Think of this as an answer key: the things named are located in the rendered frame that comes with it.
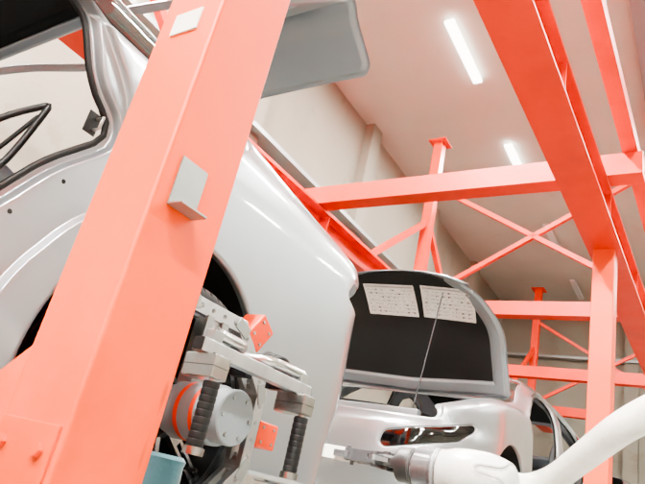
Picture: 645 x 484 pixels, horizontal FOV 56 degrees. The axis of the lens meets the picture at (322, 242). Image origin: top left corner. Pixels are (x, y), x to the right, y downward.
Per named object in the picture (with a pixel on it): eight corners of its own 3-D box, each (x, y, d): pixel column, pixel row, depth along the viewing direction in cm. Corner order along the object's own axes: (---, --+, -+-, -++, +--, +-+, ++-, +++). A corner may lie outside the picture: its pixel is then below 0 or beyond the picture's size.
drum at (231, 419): (183, 442, 153) (200, 387, 159) (248, 454, 142) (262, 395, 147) (143, 430, 143) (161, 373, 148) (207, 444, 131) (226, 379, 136)
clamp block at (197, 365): (195, 379, 131) (202, 355, 133) (226, 383, 126) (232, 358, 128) (179, 373, 128) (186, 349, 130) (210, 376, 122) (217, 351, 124)
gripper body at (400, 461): (405, 482, 125) (366, 474, 130) (421, 487, 131) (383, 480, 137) (411, 445, 128) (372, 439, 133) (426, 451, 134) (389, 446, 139)
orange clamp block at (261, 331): (236, 351, 173) (253, 332, 179) (257, 353, 168) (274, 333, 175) (227, 331, 170) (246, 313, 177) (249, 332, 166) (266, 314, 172)
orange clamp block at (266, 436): (233, 442, 170) (252, 447, 177) (254, 446, 166) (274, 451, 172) (240, 417, 173) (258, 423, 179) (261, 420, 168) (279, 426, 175)
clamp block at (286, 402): (283, 414, 156) (288, 394, 158) (312, 418, 151) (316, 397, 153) (272, 409, 153) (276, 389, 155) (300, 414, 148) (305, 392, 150)
